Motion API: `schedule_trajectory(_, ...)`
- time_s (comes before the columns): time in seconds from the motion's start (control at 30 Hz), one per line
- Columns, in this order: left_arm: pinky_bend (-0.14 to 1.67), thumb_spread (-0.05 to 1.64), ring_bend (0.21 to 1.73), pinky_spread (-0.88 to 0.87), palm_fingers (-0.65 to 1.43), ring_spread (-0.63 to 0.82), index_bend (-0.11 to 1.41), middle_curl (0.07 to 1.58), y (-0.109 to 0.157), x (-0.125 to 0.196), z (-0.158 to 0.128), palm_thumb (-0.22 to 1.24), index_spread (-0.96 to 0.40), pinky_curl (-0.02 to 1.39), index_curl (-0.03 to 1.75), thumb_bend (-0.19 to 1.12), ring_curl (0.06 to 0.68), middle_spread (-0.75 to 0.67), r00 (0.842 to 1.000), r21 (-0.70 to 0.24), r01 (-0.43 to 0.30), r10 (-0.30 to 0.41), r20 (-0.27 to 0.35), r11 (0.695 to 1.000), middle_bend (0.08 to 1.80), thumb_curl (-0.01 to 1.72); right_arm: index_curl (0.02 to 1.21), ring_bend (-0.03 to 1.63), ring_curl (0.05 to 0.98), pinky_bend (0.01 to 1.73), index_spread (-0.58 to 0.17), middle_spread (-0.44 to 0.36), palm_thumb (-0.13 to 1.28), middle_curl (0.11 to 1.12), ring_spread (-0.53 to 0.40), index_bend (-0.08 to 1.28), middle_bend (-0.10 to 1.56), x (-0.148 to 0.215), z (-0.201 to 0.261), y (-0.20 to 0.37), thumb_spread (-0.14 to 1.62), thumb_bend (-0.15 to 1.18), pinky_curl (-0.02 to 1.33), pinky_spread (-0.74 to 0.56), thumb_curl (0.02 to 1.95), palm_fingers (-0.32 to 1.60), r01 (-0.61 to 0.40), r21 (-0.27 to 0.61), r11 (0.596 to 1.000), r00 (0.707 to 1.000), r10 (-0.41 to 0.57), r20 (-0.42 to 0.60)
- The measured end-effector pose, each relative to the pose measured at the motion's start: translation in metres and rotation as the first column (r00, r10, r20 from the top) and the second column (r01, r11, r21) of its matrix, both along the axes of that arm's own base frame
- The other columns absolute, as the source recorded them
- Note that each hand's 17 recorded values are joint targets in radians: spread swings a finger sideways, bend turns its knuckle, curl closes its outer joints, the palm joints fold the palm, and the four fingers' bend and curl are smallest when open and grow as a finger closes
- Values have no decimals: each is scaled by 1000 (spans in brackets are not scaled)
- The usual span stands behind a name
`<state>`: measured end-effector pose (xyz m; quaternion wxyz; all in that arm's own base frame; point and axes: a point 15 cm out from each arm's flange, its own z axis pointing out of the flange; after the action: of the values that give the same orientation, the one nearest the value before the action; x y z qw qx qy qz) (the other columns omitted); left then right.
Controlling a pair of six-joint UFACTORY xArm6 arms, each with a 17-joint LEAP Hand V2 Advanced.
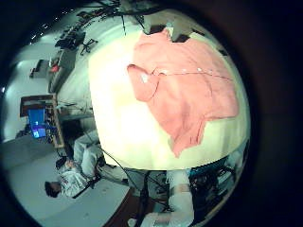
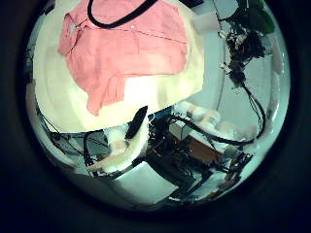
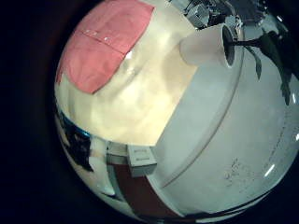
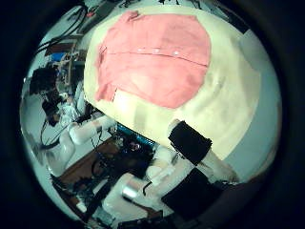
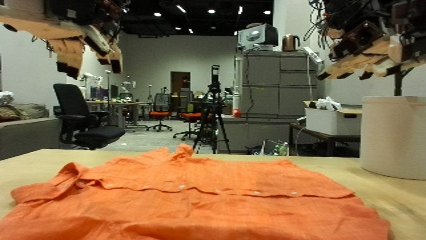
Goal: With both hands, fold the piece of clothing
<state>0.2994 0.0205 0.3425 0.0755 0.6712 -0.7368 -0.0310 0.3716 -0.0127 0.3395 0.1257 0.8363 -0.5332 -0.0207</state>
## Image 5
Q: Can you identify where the orange button shirt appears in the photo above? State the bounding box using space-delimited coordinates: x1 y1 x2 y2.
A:
0 143 391 240

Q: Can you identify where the green leafy plant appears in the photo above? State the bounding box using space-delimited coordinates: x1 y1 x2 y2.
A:
391 64 416 98

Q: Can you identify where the white power strip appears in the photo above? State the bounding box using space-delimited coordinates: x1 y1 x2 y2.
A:
302 46 325 64

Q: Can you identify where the copper kettle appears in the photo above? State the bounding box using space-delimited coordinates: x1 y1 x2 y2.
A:
281 33 302 53

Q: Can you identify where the white crumpled bag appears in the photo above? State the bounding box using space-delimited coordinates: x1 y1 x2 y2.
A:
314 96 343 112

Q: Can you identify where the black office chair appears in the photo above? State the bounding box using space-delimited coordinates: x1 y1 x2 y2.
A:
52 83 126 150

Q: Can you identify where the white storage box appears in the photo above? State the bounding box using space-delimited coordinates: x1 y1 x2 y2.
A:
305 107 363 136

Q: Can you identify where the long office desk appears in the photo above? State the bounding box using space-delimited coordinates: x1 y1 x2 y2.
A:
85 99 150 129

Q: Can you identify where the grey boxy monitor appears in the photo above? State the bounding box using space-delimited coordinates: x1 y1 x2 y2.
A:
237 23 279 52

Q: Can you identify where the tall grey cabinet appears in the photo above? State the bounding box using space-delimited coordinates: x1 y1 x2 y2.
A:
238 49 322 119

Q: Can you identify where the brown cushion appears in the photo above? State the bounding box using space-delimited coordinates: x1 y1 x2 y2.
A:
0 102 50 123

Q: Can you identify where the white cylindrical planter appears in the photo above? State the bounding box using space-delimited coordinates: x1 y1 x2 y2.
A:
359 95 426 181

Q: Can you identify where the dark side table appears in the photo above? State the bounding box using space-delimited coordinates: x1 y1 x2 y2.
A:
289 122 362 158

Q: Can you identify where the brown door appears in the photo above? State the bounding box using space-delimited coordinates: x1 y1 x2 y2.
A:
170 70 191 96

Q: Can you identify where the grey sofa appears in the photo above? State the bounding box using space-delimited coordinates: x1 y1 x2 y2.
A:
0 117 62 161

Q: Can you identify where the low grey cabinet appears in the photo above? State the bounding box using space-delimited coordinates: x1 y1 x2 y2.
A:
217 114 307 155

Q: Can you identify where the black camera tripod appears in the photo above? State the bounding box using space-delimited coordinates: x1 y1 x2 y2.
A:
191 64 231 155

